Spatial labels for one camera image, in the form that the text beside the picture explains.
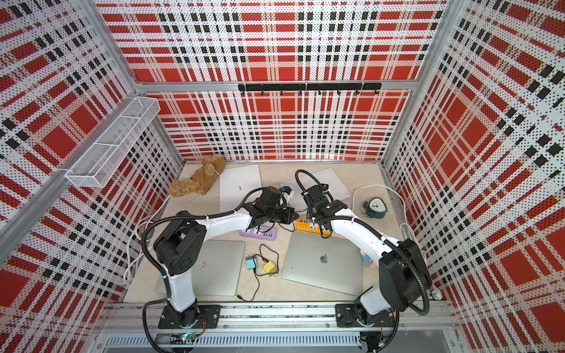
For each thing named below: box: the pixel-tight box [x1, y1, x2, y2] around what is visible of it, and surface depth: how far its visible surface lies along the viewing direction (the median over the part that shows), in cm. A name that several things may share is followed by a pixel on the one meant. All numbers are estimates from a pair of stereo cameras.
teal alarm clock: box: [363, 197, 388, 219], surface depth 100 cm
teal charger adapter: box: [245, 255, 257, 270], surface depth 86 cm
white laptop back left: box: [219, 163, 263, 213], surface depth 113 cm
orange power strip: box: [295, 218, 332, 237], surface depth 95 cm
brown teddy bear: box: [169, 154, 226, 198], surface depth 104 cm
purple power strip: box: [239, 225, 277, 242], surface depth 92 cm
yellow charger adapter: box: [263, 261, 278, 274], surface depth 85 cm
